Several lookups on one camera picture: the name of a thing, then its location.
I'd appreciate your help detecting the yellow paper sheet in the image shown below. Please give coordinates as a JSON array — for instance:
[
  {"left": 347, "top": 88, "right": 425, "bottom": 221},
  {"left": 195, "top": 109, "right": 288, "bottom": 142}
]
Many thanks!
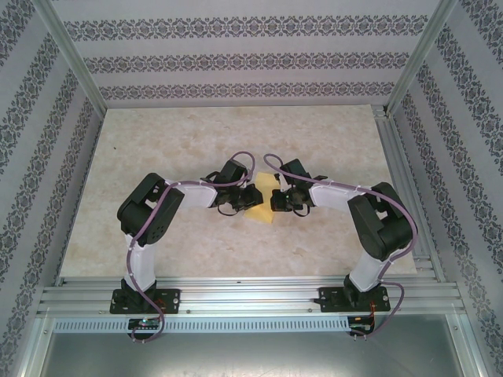
[{"left": 242, "top": 171, "right": 278, "bottom": 225}]

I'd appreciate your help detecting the grey sheet metal shelf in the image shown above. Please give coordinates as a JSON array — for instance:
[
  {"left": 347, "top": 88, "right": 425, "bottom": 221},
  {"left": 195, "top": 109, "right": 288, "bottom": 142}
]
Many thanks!
[{"left": 37, "top": 331, "right": 479, "bottom": 377}]

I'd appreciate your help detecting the small dark circuit board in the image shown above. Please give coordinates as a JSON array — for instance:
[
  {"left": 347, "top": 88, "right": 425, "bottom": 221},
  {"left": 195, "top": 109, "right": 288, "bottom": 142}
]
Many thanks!
[{"left": 348, "top": 315, "right": 374, "bottom": 331}]

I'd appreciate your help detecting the circuit board with green light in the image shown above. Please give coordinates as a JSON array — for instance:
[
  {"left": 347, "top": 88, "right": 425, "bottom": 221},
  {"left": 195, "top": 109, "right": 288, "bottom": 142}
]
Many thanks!
[{"left": 127, "top": 317, "right": 162, "bottom": 330}]

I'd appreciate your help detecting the aluminium side rail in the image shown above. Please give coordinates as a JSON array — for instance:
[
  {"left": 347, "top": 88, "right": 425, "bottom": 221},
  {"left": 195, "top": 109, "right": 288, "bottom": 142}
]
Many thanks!
[{"left": 373, "top": 105, "right": 447, "bottom": 282}]

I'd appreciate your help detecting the long aluminium mounting rail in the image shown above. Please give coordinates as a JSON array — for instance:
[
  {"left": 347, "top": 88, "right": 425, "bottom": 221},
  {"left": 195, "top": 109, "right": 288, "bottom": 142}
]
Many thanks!
[{"left": 37, "top": 276, "right": 467, "bottom": 315}]

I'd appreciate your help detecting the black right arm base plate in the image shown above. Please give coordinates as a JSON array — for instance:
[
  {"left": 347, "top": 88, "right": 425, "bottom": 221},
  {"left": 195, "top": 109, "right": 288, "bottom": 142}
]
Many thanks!
[{"left": 318, "top": 286, "right": 391, "bottom": 313}]

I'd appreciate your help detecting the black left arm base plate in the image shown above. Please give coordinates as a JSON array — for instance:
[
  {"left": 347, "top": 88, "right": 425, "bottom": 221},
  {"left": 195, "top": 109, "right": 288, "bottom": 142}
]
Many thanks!
[{"left": 111, "top": 288, "right": 182, "bottom": 315}]

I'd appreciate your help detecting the slotted grey cable duct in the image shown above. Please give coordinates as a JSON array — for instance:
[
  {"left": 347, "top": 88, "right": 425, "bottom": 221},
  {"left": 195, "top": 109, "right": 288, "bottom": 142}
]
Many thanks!
[{"left": 53, "top": 317, "right": 353, "bottom": 333}]

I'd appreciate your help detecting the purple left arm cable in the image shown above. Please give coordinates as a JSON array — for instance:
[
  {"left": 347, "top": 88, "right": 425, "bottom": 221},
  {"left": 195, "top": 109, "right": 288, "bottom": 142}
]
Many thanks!
[{"left": 124, "top": 151, "right": 259, "bottom": 346}]

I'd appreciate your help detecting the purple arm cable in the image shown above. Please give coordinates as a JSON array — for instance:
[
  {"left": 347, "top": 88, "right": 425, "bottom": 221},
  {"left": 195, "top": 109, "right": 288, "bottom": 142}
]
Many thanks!
[
  {"left": 263, "top": 152, "right": 418, "bottom": 342},
  {"left": 124, "top": 151, "right": 259, "bottom": 346}
]

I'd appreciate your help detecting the aluminium frame post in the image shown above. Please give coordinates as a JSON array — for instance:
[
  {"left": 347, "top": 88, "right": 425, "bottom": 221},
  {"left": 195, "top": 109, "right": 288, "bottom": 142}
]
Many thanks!
[
  {"left": 384, "top": 0, "right": 460, "bottom": 117},
  {"left": 31, "top": 0, "right": 109, "bottom": 113}
]

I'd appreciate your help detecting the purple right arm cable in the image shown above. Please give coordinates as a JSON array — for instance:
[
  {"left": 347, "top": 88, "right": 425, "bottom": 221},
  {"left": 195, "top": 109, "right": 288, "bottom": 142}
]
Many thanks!
[{"left": 263, "top": 152, "right": 418, "bottom": 342}]

